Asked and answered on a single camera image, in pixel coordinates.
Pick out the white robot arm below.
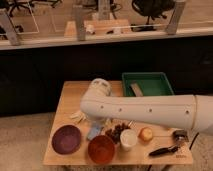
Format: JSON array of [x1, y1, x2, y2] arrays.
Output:
[[80, 78, 213, 136]]

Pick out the red bowl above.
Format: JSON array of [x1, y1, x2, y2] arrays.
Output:
[[88, 135, 115, 164]]

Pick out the grey block in tray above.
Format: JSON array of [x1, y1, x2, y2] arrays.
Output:
[[130, 83, 143, 97]]

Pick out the green plastic tray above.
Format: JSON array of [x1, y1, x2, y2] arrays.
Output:
[[122, 72, 174, 96]]

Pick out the bunch of dark grapes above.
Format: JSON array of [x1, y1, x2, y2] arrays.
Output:
[[105, 123, 129, 144]]

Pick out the white cup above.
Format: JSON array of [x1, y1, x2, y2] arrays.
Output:
[[120, 129, 138, 151]]

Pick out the wooden table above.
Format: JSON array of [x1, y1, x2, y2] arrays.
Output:
[[43, 81, 193, 165]]

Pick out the orange apple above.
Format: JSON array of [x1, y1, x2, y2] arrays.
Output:
[[139, 127, 153, 142]]

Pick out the black office chair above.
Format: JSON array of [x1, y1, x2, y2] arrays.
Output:
[[131, 0, 175, 24]]

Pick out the small metal black can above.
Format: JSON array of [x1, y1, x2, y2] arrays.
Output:
[[172, 130, 189, 143]]

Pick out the black handled knife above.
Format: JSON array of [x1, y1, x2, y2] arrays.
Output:
[[149, 145, 179, 157]]

